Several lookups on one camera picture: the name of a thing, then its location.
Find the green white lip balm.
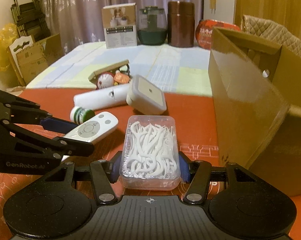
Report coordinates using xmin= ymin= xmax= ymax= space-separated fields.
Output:
xmin=70 ymin=106 xmax=95 ymax=125

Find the clear floss pick box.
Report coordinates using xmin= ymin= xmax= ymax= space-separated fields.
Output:
xmin=119 ymin=115 xmax=181 ymax=191

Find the white remote control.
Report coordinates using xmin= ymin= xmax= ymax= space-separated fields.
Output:
xmin=63 ymin=112 xmax=119 ymax=145

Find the red flat cardboard sheet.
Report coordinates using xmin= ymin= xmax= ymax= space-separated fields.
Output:
xmin=0 ymin=89 xmax=301 ymax=239

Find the white cylindrical device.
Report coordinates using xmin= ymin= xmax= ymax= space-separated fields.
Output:
xmin=74 ymin=83 xmax=130 ymax=111

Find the cardboard box on floor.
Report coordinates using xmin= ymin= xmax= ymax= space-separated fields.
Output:
xmin=6 ymin=34 xmax=64 ymax=87

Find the white square night light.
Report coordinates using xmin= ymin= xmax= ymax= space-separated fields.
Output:
xmin=126 ymin=75 xmax=167 ymax=115

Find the gold TP-Link router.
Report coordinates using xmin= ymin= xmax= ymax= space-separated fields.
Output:
xmin=88 ymin=59 xmax=131 ymax=85

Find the yellow plastic bag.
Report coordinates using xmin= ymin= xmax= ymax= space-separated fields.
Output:
xmin=0 ymin=23 xmax=19 ymax=72

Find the checkered tablecloth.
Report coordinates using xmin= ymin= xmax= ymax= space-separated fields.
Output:
xmin=25 ymin=41 xmax=213 ymax=98

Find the brown cardboard box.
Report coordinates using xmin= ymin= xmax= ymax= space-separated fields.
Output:
xmin=208 ymin=28 xmax=301 ymax=196

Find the folding hand cart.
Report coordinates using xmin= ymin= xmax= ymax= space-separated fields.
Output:
xmin=11 ymin=0 xmax=51 ymax=42

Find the white product box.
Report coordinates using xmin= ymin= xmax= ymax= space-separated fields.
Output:
xmin=102 ymin=3 xmax=137 ymax=49

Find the red instant rice meal box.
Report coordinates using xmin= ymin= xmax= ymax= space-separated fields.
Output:
xmin=195 ymin=20 xmax=240 ymax=50

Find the green glass jar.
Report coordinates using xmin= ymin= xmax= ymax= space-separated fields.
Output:
xmin=138 ymin=6 xmax=167 ymax=46

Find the brown cylindrical canister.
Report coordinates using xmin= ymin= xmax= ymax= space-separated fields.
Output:
xmin=167 ymin=1 xmax=195 ymax=48

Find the beige quilted chair cushion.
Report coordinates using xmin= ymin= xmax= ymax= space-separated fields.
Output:
xmin=240 ymin=15 xmax=301 ymax=57

